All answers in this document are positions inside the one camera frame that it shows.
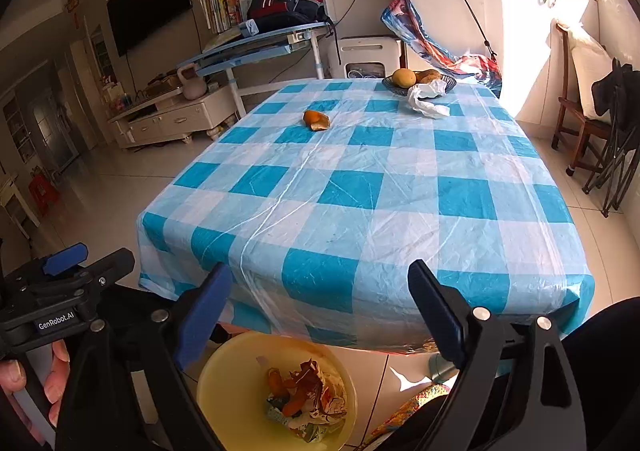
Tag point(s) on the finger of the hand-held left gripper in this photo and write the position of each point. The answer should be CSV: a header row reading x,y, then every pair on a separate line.
x,y
112,268
62,258

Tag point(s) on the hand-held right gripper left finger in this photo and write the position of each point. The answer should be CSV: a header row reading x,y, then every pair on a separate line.
x,y
202,316

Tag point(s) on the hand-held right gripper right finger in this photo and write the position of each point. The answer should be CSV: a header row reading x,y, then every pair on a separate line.
x,y
437,311

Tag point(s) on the yellow plastic bucket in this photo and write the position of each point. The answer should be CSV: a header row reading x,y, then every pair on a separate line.
x,y
225,381

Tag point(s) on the orange peel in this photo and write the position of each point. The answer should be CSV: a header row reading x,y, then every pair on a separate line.
x,y
316,120
275,379

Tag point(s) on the person's left hand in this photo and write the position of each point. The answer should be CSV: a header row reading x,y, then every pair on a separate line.
x,y
57,371

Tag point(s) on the red plastic stool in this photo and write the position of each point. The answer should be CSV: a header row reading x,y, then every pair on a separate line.
x,y
42,191

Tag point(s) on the white side table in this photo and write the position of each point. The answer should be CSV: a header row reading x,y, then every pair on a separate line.
x,y
15,201

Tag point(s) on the blue white checkered tablecloth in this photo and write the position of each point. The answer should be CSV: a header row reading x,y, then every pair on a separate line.
x,y
380,211

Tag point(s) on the colourful patterned cloth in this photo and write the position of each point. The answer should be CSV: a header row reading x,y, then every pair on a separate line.
x,y
400,423

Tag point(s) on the white television cabinet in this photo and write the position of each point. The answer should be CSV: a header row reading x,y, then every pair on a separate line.
x,y
175,118

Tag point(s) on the person's black trouser leg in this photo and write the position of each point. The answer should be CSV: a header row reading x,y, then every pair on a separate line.
x,y
610,371

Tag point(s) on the pink kettlebell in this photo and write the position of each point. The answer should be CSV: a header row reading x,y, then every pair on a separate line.
x,y
192,86

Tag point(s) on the crumpled white tissue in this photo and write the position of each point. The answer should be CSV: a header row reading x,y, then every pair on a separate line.
x,y
425,98

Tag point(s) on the dark fruit bowl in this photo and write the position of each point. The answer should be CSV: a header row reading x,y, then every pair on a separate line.
x,y
447,83

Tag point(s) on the orange fruit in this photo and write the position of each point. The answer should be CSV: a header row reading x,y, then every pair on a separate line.
x,y
436,75
424,77
404,77

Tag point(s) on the wooden chair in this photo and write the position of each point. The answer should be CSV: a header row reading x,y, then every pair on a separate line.
x,y
575,121

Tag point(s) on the blue study desk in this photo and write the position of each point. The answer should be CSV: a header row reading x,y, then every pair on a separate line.
x,y
250,48

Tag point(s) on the colourful hanging bag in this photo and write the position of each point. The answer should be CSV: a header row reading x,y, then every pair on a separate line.
x,y
425,46

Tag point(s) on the white air purifier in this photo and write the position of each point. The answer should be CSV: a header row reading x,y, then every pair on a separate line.
x,y
362,53

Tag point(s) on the blue box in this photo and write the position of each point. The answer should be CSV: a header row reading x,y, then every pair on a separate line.
x,y
248,26

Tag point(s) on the row of books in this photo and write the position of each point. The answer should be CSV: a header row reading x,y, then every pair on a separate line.
x,y
220,11

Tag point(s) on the black folding chair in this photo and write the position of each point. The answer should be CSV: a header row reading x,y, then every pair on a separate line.
x,y
617,96

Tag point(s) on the white pillow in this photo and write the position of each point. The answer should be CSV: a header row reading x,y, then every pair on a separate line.
x,y
587,71

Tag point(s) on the dark blue striped backpack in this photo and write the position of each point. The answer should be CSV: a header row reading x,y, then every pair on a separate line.
x,y
287,1

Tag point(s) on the red wall ornament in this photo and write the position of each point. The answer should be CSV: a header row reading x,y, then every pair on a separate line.
x,y
72,3

